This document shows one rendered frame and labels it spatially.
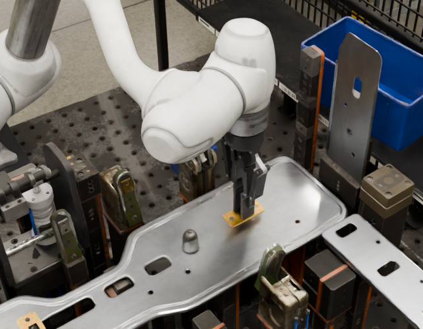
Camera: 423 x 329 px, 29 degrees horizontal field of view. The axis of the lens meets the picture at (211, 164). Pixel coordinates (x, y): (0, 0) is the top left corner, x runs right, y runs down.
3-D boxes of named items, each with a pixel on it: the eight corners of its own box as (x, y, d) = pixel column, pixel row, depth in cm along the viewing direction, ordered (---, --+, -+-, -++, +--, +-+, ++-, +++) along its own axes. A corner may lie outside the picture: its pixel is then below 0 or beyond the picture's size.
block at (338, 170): (343, 277, 194) (357, 188, 173) (310, 245, 201) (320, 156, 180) (352, 271, 195) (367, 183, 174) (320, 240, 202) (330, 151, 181)
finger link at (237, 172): (234, 150, 153) (230, 145, 153) (231, 188, 161) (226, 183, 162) (251, 141, 154) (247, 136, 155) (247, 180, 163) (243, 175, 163)
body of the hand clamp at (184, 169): (197, 276, 194) (192, 171, 170) (181, 258, 199) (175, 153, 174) (218, 265, 197) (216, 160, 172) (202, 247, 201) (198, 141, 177)
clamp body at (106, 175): (126, 314, 187) (110, 203, 161) (102, 282, 194) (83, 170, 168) (161, 296, 191) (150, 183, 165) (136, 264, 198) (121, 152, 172)
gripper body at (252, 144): (214, 119, 150) (215, 155, 157) (241, 143, 145) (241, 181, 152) (247, 103, 153) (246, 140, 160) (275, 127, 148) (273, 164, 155)
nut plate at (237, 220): (232, 227, 163) (232, 223, 162) (221, 216, 165) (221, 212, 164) (266, 210, 167) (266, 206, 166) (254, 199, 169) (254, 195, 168)
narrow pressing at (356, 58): (360, 186, 173) (381, 56, 150) (324, 155, 180) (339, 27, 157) (362, 185, 174) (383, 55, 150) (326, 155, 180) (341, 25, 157)
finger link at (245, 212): (252, 187, 161) (254, 188, 161) (252, 211, 166) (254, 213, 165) (240, 193, 160) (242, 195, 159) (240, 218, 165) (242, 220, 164)
